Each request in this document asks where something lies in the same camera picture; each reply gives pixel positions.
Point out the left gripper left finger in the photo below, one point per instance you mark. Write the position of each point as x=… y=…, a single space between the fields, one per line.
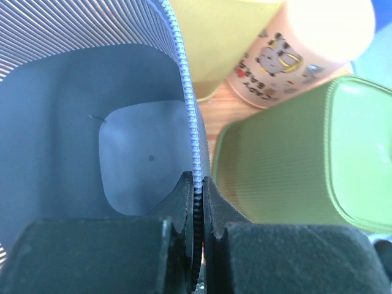
x=135 y=254

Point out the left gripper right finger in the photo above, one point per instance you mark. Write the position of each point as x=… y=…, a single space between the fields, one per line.
x=244 y=257

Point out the green mesh waste bin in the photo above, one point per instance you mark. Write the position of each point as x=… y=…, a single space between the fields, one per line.
x=322 y=157

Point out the grey mesh waste bin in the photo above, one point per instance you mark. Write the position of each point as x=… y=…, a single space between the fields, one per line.
x=98 y=114

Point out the yellow slatted waste bin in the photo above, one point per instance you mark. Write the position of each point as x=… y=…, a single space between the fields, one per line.
x=216 y=33

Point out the peach cartoon plastic bucket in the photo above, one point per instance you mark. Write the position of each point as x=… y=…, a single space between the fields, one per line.
x=301 y=47

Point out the large blue plastic bucket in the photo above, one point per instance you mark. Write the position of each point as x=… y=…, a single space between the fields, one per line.
x=375 y=63

